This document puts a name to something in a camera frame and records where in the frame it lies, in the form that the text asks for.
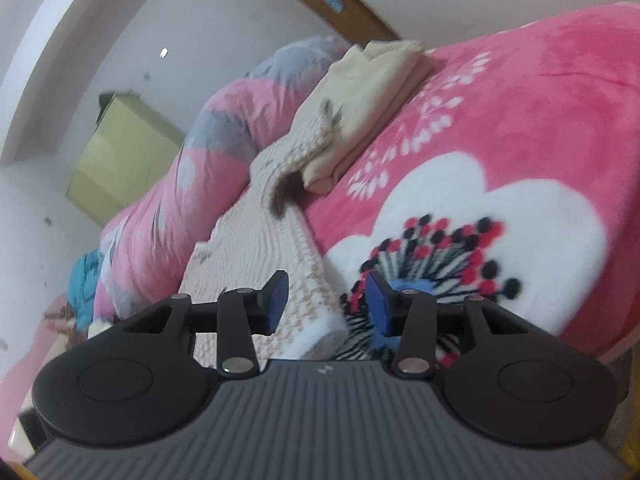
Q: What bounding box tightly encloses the blue crumpled cloth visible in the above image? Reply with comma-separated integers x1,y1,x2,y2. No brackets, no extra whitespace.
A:
66,249,104,330

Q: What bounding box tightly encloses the pink bed headboard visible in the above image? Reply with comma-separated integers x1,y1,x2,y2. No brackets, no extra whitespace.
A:
1,292,66,448

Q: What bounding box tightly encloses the white fleece blanket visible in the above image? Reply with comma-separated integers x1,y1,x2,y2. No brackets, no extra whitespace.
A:
87,318,113,339

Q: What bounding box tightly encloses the yellow-green wardrobe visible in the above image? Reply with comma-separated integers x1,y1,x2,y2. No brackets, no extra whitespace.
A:
66,92,184,226

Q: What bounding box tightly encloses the beige white houndstooth cardigan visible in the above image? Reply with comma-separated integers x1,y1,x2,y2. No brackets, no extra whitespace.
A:
180,101,347,363

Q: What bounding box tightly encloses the folded cream garment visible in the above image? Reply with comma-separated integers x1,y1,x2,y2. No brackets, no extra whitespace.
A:
292,40,434,194

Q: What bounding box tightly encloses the pink grey floral duvet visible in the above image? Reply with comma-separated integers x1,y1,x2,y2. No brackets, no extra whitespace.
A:
93,36,349,320

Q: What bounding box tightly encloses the pink floral bed sheet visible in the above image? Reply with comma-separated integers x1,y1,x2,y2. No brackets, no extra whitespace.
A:
305,2,639,361

